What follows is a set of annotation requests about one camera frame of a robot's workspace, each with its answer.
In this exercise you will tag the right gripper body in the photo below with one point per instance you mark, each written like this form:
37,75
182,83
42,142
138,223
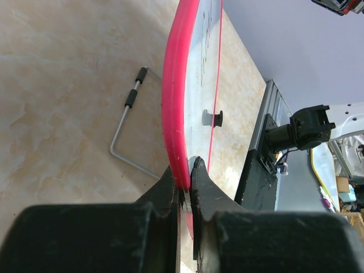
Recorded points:
338,5

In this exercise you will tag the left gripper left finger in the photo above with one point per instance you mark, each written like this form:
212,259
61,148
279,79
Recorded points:
142,236

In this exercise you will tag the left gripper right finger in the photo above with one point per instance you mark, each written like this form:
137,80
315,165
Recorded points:
229,238

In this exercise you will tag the pink framed whiteboard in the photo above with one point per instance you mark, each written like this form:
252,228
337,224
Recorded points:
190,81

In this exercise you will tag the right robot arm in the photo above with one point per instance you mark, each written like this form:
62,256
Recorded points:
319,72

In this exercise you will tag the right black board stand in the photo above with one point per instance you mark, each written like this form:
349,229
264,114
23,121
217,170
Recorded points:
212,120

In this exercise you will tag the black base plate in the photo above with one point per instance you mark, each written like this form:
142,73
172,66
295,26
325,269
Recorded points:
257,187

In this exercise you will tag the metal wire board support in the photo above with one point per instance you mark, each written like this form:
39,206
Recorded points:
137,140

